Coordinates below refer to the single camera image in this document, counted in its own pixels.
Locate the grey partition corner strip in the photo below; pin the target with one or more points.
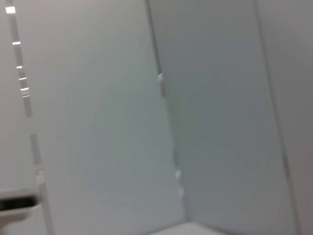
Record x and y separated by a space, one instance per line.
161 83

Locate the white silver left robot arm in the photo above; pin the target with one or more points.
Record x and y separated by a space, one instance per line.
17 203

